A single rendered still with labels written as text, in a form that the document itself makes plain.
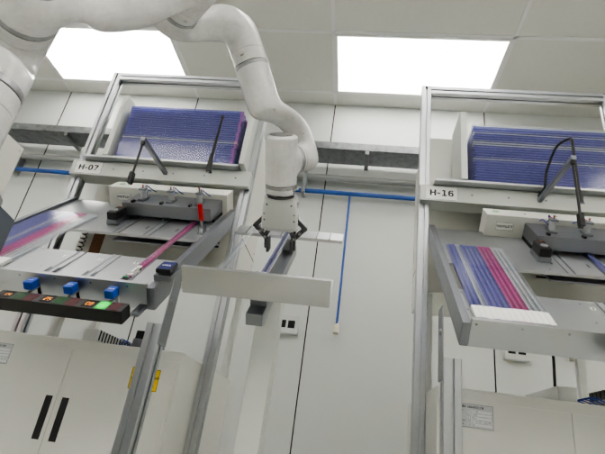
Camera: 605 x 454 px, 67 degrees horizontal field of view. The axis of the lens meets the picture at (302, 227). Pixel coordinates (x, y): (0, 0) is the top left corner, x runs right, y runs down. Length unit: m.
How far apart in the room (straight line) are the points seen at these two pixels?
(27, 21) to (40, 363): 1.05
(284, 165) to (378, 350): 2.09
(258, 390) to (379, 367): 1.93
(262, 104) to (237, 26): 0.21
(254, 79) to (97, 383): 1.00
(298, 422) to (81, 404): 1.72
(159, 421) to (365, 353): 1.85
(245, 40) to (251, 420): 0.95
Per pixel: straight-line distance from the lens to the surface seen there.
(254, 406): 1.21
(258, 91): 1.22
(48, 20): 0.98
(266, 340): 1.23
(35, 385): 1.67
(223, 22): 1.29
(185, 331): 3.29
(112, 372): 1.56
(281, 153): 1.17
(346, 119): 3.89
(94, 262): 1.44
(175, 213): 1.73
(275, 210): 1.24
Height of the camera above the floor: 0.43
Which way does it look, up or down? 25 degrees up
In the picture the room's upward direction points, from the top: 8 degrees clockwise
